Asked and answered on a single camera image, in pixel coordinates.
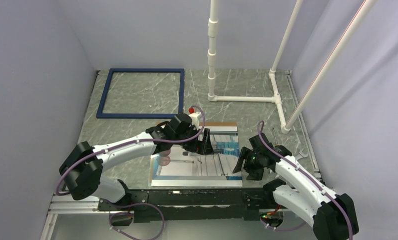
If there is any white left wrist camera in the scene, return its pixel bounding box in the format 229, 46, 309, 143
188, 107, 202, 129

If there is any silver open-end wrench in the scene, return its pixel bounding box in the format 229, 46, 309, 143
295, 149, 309, 161

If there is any brown frame backing board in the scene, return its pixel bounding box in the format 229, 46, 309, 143
205, 121, 238, 131

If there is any yellow black screwdriver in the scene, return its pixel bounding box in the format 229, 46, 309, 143
272, 127, 280, 146

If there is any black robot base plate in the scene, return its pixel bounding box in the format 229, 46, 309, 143
97, 187, 278, 223

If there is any aluminium rail frame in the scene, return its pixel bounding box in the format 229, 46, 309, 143
39, 69, 350, 240

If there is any glossy printed photo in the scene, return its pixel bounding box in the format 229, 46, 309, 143
148, 128, 243, 188

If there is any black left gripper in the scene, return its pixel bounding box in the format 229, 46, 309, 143
174, 125, 214, 155

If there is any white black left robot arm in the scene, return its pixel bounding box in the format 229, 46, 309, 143
58, 111, 214, 210

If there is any blue photo frame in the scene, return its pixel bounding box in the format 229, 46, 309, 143
96, 68, 185, 119

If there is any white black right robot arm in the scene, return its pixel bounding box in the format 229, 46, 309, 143
233, 133, 359, 240

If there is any white PVC pipe stand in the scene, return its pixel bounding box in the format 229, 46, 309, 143
207, 0, 378, 135

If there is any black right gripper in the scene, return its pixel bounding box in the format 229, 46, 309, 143
233, 146, 264, 181

